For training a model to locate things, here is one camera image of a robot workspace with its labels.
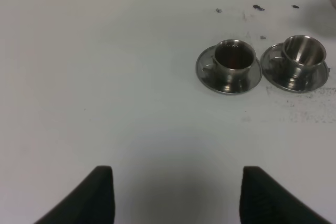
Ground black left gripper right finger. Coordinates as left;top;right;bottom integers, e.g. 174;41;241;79
239;166;329;224

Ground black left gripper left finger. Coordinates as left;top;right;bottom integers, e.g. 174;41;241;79
36;166;114;223

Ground left stainless steel saucer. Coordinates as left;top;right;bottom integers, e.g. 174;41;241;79
195;46;263;95

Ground stainless steel saucer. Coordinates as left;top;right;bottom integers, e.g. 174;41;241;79
195;46;263;95
260;43;329;93

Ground right stainless steel saucer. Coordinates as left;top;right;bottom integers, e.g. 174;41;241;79
260;43;329;93

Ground left stainless steel teacup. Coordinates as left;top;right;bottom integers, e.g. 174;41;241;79
211;39;257;75

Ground stainless steel teacup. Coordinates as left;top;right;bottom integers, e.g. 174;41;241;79
269;35;327;78
211;39;257;75

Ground right stainless steel teacup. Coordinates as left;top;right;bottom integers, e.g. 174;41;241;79
269;35;327;78

